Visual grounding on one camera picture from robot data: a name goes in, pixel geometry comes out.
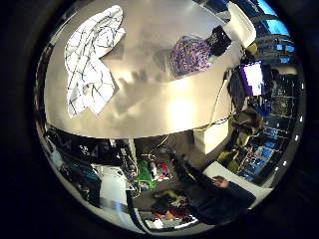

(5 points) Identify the white cloth with dark lines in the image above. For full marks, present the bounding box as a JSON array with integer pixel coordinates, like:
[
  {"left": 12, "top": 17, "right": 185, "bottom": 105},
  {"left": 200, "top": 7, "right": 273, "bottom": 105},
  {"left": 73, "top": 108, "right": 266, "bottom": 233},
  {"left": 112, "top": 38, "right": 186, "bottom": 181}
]
[{"left": 64, "top": 4, "right": 127, "bottom": 119}]

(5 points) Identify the computer monitor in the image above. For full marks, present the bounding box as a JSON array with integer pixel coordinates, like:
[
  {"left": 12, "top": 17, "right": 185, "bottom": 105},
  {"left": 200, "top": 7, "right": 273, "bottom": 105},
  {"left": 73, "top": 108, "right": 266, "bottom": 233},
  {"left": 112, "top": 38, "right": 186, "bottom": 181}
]
[{"left": 238, "top": 61, "right": 267, "bottom": 98}]

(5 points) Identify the red bag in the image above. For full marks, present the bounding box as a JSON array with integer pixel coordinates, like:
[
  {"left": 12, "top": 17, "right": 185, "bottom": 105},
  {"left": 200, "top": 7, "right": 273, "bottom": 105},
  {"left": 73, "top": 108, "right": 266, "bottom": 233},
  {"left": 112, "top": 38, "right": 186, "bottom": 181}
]
[{"left": 156, "top": 160, "right": 171, "bottom": 180}]

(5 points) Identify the person in dark clothing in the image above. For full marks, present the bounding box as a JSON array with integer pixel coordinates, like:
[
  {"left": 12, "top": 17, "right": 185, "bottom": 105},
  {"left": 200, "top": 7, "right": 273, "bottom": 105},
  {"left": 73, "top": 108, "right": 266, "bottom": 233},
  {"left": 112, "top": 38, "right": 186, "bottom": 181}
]
[{"left": 172, "top": 154, "right": 257, "bottom": 227}]

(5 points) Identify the green bag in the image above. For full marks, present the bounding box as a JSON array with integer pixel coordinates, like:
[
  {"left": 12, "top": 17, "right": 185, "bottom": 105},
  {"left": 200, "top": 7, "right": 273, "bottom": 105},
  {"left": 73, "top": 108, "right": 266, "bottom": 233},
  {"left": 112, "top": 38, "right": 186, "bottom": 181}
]
[{"left": 136, "top": 158, "right": 158, "bottom": 191}]

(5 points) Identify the black equipment rack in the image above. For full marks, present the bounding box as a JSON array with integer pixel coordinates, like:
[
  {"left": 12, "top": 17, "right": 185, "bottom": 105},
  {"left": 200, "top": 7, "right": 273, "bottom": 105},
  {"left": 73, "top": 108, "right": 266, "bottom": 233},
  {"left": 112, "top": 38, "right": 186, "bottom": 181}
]
[{"left": 44, "top": 127, "right": 138, "bottom": 207}]

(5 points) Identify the thin pale cable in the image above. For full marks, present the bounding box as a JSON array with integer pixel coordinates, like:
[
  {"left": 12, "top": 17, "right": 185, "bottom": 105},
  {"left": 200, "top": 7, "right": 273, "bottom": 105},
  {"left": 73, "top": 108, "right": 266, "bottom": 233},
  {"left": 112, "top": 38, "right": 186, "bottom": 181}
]
[{"left": 193, "top": 77, "right": 233, "bottom": 132}]

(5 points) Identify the white box pedestal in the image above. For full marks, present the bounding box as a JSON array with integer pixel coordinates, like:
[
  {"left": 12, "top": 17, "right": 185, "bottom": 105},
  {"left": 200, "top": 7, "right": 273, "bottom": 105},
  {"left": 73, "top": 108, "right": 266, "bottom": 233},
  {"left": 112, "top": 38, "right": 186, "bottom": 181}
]
[{"left": 192, "top": 122, "right": 230, "bottom": 155}]

